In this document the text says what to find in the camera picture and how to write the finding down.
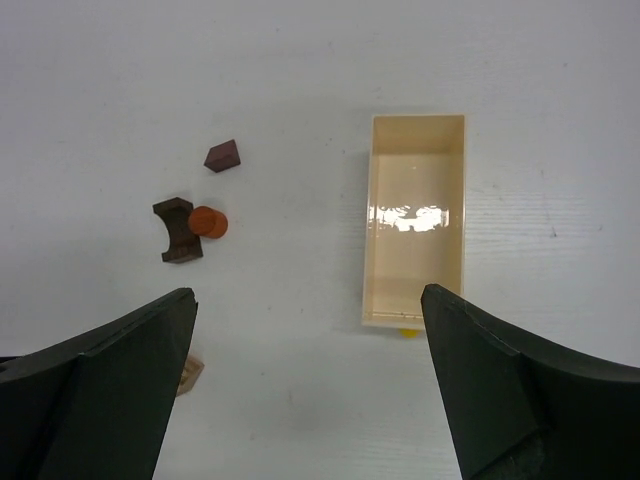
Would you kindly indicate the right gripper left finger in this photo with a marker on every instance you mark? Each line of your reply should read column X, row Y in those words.
column 97, row 405

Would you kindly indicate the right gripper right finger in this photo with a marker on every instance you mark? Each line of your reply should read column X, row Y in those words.
column 520, row 406

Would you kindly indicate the light striped wood block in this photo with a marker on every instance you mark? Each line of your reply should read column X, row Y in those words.
column 192, row 369

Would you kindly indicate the dark brown arch block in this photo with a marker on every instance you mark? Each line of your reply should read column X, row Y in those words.
column 184, row 245

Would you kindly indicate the orange cylinder block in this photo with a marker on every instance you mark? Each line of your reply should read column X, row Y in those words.
column 207, row 222

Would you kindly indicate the maroon triangular block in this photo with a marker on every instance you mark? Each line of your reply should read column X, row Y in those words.
column 222, row 157

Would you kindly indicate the yellow box knob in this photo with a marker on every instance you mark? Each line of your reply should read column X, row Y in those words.
column 409, row 333

